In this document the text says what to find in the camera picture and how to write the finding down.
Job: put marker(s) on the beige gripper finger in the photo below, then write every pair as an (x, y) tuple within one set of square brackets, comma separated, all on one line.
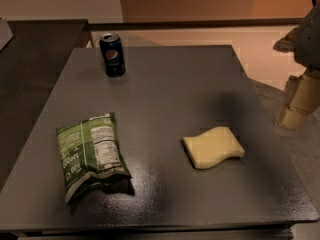
[(301, 98), (287, 43)]

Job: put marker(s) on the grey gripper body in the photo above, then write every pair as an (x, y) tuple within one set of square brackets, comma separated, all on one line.
[(309, 45)]

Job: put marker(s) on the yellow sponge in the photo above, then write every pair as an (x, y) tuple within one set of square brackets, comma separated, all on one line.
[(213, 147)]

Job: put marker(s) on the blue Pepsi can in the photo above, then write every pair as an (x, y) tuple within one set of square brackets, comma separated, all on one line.
[(112, 53)]

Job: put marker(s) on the green chip bag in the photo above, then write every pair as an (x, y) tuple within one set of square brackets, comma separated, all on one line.
[(90, 155)]

